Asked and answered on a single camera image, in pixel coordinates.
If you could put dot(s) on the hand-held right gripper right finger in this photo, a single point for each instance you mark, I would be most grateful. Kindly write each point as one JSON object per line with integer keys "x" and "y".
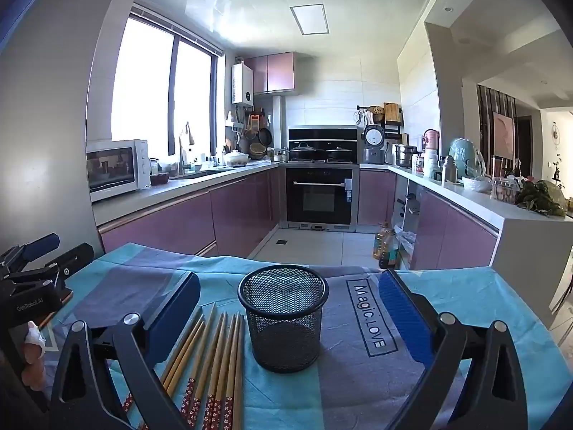
{"x": 403, "y": 318}

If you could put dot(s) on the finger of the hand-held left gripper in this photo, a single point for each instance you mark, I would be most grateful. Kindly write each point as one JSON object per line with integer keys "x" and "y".
{"x": 42, "y": 245}
{"x": 76, "y": 257}

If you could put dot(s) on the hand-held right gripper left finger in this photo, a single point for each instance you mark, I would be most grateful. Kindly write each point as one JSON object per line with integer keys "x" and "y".
{"x": 174, "y": 309}

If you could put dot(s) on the bunch of wooden chopsticks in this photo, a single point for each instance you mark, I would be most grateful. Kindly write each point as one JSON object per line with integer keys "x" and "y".
{"x": 219, "y": 367}

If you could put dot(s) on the black mesh pen holder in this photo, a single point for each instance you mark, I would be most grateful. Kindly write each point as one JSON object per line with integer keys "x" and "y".
{"x": 286, "y": 340}

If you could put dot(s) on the person's left hand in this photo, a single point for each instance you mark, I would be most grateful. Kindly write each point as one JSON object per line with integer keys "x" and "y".
{"x": 36, "y": 367}

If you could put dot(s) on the dark sauce bottle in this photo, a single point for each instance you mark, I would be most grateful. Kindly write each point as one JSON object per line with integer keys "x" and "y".
{"x": 388, "y": 251}

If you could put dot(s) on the clear plastic bag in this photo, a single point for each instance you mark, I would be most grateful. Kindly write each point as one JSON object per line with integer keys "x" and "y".
{"x": 407, "y": 244}

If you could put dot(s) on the yellow cooking oil bottle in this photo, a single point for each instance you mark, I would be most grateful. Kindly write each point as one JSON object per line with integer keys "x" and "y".
{"x": 380, "y": 244}

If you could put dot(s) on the white kitchen countertop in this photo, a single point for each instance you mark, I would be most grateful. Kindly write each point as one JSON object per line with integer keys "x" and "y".
{"x": 130, "y": 201}

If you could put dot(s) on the purple lower kitchen cabinets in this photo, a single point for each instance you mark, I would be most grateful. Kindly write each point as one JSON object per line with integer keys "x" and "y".
{"x": 447, "y": 233}
{"x": 179, "y": 219}

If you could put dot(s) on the white microwave oven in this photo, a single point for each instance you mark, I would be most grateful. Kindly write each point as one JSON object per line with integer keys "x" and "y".
{"x": 116, "y": 170}

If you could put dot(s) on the teal grey patchwork tablecloth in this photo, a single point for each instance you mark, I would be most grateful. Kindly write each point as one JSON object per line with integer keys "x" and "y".
{"x": 340, "y": 394}

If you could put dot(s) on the dark brown dish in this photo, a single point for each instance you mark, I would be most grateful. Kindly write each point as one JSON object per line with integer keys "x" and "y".
{"x": 159, "y": 178}

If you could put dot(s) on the grey refrigerator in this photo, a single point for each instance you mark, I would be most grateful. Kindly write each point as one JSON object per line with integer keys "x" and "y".
{"x": 53, "y": 121}

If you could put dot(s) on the steel kitchen faucet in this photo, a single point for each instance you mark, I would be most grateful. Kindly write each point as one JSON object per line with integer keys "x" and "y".
{"x": 181, "y": 156}

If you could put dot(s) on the black built-in oven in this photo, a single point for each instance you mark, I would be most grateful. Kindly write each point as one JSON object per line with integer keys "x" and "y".
{"x": 320, "y": 197}

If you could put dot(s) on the white bowl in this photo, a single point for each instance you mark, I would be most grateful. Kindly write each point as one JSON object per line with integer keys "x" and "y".
{"x": 476, "y": 184}

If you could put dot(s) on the steel thermos bottle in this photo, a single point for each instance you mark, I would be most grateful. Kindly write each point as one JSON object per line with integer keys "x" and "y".
{"x": 449, "y": 171}

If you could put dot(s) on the white plastic bottle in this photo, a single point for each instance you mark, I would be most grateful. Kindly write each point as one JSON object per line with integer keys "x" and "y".
{"x": 432, "y": 165}

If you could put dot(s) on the steel stockpot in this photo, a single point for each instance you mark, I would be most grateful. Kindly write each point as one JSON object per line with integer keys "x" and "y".
{"x": 405, "y": 156}

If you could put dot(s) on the white ceramic casserole pot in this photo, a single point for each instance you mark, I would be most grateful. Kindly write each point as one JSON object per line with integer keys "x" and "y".
{"x": 236, "y": 159}

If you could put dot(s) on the clear egg container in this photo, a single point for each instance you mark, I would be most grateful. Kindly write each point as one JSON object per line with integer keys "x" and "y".
{"x": 503, "y": 190}

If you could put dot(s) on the mint green air fryer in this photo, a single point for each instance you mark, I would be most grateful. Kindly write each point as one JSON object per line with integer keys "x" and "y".
{"x": 463, "y": 154}

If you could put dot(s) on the black pan with lid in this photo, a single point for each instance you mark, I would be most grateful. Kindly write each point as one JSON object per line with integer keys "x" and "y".
{"x": 339, "y": 153}

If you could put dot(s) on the bamboo steamer basket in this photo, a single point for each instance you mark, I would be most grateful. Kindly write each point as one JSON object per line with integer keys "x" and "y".
{"x": 256, "y": 150}

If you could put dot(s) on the pink electric kettle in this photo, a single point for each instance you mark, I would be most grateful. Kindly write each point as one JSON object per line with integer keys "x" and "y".
{"x": 432, "y": 139}

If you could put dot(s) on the leafy green vegetables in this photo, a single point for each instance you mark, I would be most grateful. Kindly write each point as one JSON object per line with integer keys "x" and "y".
{"x": 544, "y": 197}

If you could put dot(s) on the kitchen window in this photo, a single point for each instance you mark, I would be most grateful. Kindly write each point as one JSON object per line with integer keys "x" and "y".
{"x": 143, "y": 80}

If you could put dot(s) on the black hanging frying pan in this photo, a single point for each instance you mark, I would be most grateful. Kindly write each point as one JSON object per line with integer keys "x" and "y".
{"x": 265, "y": 138}

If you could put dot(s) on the black wok glass lid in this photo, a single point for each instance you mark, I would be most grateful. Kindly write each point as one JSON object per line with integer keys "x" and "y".
{"x": 304, "y": 151}

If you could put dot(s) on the black range hood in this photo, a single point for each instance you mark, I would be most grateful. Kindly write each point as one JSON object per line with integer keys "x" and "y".
{"x": 322, "y": 133}

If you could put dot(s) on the orange hanging grater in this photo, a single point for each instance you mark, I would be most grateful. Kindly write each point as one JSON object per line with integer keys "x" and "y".
{"x": 254, "y": 120}

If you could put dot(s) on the wooden cutting board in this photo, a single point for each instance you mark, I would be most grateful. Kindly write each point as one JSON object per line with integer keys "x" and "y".
{"x": 392, "y": 113}

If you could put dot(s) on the woven basket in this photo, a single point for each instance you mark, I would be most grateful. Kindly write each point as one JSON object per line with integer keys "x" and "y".
{"x": 376, "y": 112}

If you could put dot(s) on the white vent pipe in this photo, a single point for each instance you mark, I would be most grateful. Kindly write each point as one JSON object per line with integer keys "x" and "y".
{"x": 278, "y": 121}

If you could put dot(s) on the dark slatted room divider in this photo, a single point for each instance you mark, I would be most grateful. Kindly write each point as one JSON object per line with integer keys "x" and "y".
{"x": 484, "y": 116}

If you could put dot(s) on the white gas water heater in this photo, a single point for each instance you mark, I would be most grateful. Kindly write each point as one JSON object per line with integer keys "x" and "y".
{"x": 242, "y": 83}

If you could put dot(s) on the rectangular ceiling light panel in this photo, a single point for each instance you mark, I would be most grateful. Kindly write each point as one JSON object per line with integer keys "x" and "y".
{"x": 309, "y": 20}

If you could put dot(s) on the black wall storage rack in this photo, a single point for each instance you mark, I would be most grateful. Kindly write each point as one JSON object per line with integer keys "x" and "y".
{"x": 394, "y": 130}

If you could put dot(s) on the pink wall picture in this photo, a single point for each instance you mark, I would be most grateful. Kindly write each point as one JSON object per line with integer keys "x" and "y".
{"x": 503, "y": 136}

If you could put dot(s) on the wall clock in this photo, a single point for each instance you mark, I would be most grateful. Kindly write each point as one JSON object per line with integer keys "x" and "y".
{"x": 555, "y": 134}

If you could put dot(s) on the purple upper wall cabinet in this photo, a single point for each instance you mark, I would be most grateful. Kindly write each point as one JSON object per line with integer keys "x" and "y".
{"x": 280, "y": 71}

